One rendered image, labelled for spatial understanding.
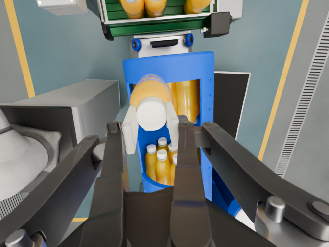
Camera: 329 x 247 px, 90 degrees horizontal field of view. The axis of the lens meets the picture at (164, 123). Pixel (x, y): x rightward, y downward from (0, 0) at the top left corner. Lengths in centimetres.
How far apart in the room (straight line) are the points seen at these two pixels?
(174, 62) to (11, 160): 52
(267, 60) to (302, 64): 38
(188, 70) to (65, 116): 50
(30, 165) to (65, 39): 133
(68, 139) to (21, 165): 18
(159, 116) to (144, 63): 25
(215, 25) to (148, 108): 54
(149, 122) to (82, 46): 159
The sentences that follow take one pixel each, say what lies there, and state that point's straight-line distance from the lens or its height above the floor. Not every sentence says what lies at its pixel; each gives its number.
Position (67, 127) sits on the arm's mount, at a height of 104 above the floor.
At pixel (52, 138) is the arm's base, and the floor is 106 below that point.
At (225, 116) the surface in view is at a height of 15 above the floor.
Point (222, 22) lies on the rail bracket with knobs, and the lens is 71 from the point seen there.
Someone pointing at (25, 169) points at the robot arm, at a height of 122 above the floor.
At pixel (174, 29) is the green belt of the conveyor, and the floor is 88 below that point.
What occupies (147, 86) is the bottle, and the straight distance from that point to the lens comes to 24.
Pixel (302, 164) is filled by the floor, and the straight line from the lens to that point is 284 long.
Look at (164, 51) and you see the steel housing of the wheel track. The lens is 73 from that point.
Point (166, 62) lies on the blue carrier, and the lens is 42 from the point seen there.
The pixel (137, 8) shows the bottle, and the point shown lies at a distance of 61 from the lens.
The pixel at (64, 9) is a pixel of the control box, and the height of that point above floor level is 106.
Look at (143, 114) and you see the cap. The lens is 20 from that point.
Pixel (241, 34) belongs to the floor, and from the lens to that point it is 187.
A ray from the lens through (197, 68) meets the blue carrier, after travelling 45.
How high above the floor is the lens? 165
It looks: 68 degrees down
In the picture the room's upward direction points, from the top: 167 degrees clockwise
